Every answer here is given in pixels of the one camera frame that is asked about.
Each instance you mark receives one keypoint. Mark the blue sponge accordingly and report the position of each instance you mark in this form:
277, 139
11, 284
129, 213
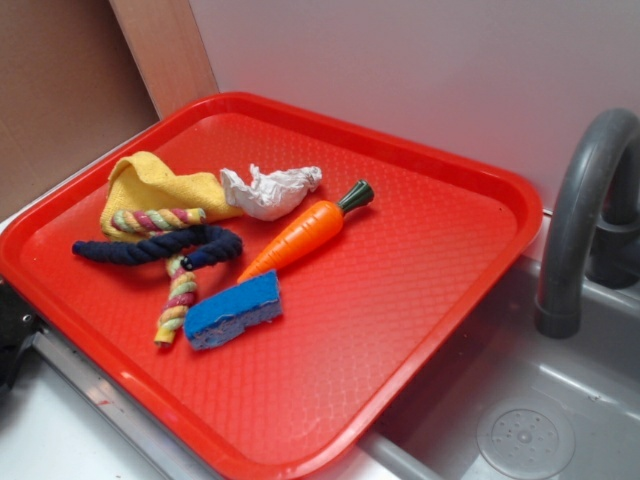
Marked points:
223, 317

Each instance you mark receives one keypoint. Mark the orange toy carrot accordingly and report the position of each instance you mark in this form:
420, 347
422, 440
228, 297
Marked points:
309, 231

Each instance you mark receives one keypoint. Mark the crumpled white paper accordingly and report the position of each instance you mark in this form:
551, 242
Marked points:
269, 197

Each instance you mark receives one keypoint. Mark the red plastic tray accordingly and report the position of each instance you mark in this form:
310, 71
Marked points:
361, 315

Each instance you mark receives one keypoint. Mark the yellow cloth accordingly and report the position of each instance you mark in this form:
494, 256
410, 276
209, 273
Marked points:
146, 198

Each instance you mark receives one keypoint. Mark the grey sink basin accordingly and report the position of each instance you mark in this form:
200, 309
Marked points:
499, 400

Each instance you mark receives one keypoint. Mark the grey faucet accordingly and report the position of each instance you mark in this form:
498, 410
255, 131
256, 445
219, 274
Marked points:
594, 229

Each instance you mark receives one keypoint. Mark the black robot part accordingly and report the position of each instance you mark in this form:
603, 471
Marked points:
18, 327

